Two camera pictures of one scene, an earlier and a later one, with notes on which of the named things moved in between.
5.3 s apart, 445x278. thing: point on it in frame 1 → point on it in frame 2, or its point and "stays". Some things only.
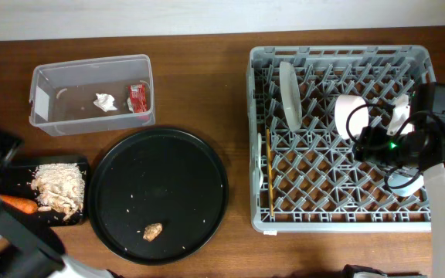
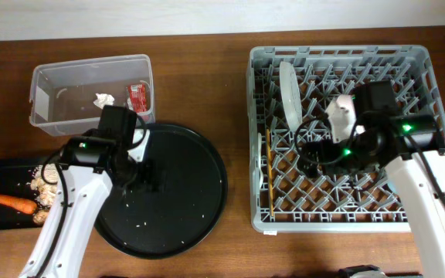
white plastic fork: [259, 159] stays
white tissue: [104, 102] stays
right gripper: [371, 138] → [325, 147]
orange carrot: [22, 205] stays
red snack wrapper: [137, 96] stays
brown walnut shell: [151, 231] → [40, 216]
